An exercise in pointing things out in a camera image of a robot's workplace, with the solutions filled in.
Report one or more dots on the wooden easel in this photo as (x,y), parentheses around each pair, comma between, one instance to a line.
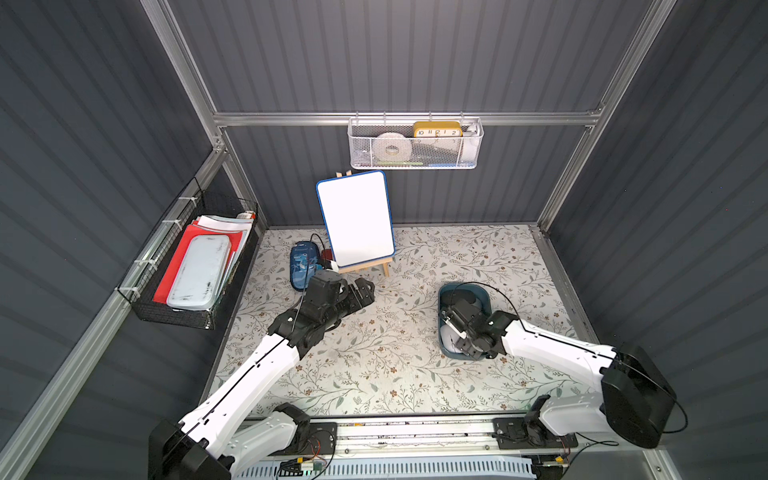
(372,265)

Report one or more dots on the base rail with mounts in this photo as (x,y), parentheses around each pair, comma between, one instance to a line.
(433,446)

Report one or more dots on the yellow clock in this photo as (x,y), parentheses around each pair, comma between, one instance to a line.
(437,129)

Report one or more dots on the white wire wall basket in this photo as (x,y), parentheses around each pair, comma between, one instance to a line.
(427,153)

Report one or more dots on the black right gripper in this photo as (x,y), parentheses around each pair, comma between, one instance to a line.
(459,322)

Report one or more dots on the teal storage box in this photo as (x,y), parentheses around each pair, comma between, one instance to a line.
(456,290)

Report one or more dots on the black wire side basket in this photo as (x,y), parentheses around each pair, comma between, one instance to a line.
(222,211)

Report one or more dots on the red folder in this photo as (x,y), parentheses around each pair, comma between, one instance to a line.
(236,240)

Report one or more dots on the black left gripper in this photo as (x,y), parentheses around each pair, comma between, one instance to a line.
(354,294)

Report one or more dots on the white flat case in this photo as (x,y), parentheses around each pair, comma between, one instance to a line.
(200,273)

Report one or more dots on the white tape roll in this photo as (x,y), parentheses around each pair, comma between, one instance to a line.
(392,147)

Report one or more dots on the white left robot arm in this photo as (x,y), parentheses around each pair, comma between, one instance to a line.
(210,441)

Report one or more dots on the white board with blue frame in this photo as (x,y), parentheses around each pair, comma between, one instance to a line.
(355,217)

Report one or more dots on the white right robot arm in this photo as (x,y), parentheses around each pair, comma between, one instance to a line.
(628,395)

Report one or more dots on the blue pencil case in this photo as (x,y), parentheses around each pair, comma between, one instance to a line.
(304,262)

